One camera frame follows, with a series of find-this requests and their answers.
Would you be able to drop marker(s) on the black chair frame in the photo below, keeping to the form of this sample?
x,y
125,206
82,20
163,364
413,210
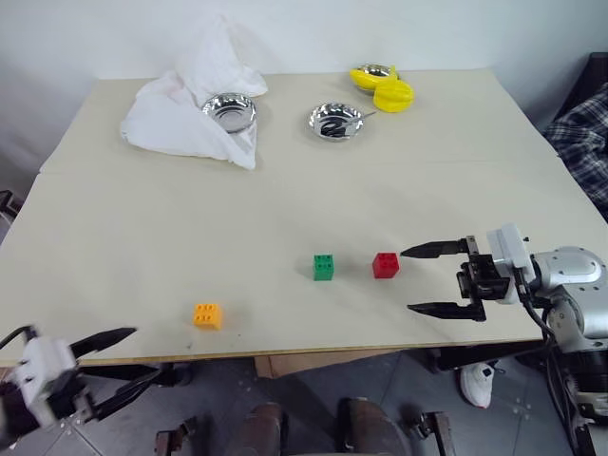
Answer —
x,y
577,78

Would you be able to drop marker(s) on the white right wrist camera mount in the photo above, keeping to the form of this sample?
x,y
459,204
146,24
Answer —
x,y
508,249

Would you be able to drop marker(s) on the dark metal bracket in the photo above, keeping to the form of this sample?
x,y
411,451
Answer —
x,y
432,432
173,437

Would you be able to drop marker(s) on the steel bowl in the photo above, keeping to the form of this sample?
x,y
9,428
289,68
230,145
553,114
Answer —
x,y
376,71
229,111
335,122

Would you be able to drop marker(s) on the orange toy brick cube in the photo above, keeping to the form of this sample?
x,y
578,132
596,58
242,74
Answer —
x,y
208,316

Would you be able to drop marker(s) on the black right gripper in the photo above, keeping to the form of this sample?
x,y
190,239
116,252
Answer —
x,y
480,280

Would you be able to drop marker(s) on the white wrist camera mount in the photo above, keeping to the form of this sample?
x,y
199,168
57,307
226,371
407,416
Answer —
x,y
45,363
508,249

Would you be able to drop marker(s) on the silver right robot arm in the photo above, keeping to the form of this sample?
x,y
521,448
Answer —
x,y
575,275

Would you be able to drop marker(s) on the white sneaker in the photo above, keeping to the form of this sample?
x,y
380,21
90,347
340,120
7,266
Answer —
x,y
476,384

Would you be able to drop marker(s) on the red toy brick cube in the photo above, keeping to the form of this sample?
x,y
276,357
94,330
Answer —
x,y
385,265

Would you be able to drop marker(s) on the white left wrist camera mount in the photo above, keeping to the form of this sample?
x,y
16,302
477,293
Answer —
x,y
45,363

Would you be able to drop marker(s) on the dark rounded shape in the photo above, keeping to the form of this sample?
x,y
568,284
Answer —
x,y
261,430
370,427

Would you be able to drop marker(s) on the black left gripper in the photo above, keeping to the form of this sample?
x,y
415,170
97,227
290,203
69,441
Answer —
x,y
71,399

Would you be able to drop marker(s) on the black white plaid fabric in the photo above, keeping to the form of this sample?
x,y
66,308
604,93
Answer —
x,y
584,138

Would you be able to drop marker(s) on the green toy brick cube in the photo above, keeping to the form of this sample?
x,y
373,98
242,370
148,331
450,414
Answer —
x,y
324,267

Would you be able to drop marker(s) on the dark object beside table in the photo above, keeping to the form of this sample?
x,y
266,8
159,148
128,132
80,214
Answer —
x,y
8,204

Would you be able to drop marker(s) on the white crumpled cloth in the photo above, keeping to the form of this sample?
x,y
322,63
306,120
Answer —
x,y
164,121

